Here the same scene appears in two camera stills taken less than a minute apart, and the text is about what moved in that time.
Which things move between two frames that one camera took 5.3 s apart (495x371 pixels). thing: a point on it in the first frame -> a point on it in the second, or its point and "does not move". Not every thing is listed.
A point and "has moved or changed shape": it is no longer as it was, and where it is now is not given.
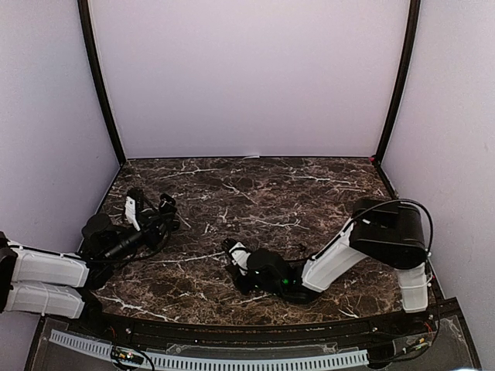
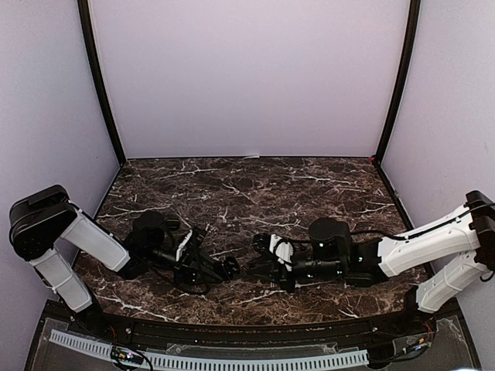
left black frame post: x=95 y=63 does not move
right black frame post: x=401 y=79 does not move
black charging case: x=167 y=205 has moved or changed shape
